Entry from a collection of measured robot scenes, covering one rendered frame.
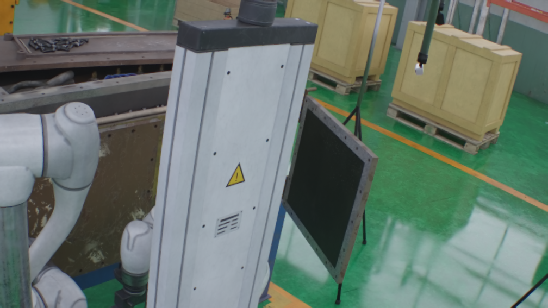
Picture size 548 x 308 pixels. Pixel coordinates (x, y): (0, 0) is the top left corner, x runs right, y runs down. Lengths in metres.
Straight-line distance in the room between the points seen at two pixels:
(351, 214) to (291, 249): 1.59
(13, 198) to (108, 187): 0.92
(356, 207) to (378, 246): 1.89
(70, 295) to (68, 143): 0.55
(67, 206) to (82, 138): 0.21
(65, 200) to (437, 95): 5.64
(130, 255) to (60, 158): 0.69
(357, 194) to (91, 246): 1.01
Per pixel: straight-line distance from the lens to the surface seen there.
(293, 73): 1.27
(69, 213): 1.38
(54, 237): 1.43
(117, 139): 2.05
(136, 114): 2.11
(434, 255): 4.28
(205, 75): 1.08
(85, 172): 1.27
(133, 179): 2.17
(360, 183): 2.26
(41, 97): 1.94
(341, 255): 2.39
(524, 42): 10.79
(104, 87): 2.07
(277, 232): 3.13
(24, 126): 1.21
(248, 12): 1.14
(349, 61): 7.24
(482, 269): 4.33
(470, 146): 6.56
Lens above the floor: 2.00
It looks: 23 degrees down
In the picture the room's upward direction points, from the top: 12 degrees clockwise
